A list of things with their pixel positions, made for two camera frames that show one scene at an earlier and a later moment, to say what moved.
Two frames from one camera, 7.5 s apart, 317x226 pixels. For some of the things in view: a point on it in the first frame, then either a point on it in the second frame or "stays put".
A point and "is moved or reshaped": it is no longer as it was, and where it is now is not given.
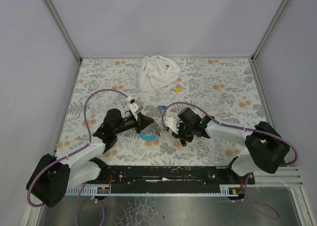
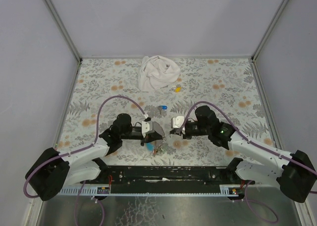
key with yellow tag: (178, 87) stays put
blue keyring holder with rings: (150, 137) is moved or reshaped
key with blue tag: (162, 107) stays put
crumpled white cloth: (156, 72) stays put
